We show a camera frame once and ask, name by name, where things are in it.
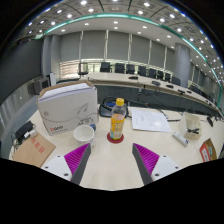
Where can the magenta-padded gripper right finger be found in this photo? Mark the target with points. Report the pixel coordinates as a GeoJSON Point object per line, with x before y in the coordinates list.
{"type": "Point", "coordinates": [148, 160]}

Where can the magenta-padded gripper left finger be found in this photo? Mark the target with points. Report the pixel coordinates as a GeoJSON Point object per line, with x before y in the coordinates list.
{"type": "Point", "coordinates": [75, 160]}

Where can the clear bottle with yellow cap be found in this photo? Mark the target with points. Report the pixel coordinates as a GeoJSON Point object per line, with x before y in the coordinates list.
{"type": "Point", "coordinates": [117, 125]}

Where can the white printed paper cup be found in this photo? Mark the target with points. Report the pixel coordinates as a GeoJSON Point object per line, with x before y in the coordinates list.
{"type": "Point", "coordinates": [83, 135]}

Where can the small blue cap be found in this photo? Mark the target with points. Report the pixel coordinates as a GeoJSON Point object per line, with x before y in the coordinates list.
{"type": "Point", "coordinates": [93, 127]}

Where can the small white block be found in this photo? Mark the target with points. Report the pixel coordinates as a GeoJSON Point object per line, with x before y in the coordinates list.
{"type": "Point", "coordinates": [180, 138]}

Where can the white printed paper sheet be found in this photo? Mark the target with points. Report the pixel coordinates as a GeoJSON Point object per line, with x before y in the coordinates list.
{"type": "Point", "coordinates": [150, 120]}

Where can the flat round red coaster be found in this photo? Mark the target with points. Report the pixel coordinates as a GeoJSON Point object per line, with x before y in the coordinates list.
{"type": "Point", "coordinates": [110, 139]}

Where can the white copy paper package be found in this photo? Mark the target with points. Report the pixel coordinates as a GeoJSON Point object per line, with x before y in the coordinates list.
{"type": "Point", "coordinates": [66, 110]}

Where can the black clip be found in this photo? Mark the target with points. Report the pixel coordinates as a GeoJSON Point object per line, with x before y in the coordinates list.
{"type": "Point", "coordinates": [194, 131]}

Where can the open white cardboard box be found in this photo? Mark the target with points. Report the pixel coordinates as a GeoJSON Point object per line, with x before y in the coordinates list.
{"type": "Point", "coordinates": [191, 120]}

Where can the black desk device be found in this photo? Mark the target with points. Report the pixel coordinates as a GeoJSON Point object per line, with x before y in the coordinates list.
{"type": "Point", "coordinates": [106, 110]}

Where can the red and white cardboard box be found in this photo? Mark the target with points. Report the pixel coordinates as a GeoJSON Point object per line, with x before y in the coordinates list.
{"type": "Point", "coordinates": [207, 151]}

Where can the black power adapter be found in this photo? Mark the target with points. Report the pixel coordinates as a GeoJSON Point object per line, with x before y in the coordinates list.
{"type": "Point", "coordinates": [23, 129]}

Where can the black table microphone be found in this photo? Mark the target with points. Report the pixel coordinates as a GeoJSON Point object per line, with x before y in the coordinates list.
{"type": "Point", "coordinates": [209, 121]}

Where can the row of black microphone units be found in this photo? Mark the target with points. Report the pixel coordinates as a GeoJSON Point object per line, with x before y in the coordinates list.
{"type": "Point", "coordinates": [155, 82]}

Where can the long curved conference table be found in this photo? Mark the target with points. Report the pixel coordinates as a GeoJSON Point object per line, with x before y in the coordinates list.
{"type": "Point", "coordinates": [113, 78]}

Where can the black monitor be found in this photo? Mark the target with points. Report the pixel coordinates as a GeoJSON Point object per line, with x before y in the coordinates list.
{"type": "Point", "coordinates": [83, 68]}

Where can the row of black office chairs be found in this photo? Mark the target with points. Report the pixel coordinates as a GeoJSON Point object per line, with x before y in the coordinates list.
{"type": "Point", "coordinates": [119, 67]}

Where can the ceiling lights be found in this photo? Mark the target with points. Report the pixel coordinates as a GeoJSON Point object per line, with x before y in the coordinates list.
{"type": "Point", "coordinates": [83, 2]}

